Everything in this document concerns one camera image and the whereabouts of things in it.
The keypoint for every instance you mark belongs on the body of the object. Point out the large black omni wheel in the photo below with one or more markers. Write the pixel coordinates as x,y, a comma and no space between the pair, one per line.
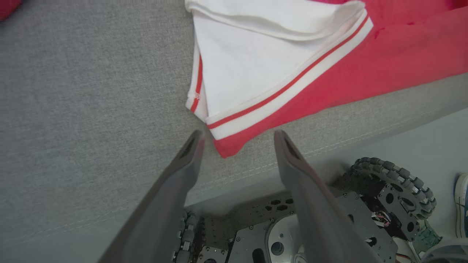
402,173

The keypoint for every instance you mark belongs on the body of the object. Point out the white blue sneaker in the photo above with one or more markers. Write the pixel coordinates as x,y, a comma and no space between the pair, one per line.
462,204

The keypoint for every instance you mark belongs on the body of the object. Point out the red shorts with white panels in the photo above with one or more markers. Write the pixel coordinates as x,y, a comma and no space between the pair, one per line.
256,54

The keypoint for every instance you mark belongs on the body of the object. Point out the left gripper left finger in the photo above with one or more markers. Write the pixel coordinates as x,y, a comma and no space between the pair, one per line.
161,219

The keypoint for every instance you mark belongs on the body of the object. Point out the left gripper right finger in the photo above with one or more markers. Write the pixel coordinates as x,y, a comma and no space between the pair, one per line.
318,219

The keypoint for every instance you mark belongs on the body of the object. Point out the grey metal robot base plate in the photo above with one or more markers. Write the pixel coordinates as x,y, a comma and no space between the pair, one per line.
248,241

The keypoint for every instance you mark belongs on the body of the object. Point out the small black omni wheel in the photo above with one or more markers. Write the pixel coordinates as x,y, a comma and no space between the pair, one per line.
186,237

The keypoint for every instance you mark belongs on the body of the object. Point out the green plastic base part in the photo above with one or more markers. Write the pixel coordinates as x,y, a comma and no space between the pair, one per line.
426,237

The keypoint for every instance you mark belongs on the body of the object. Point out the grey rounded cover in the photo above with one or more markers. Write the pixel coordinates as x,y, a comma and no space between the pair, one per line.
449,254

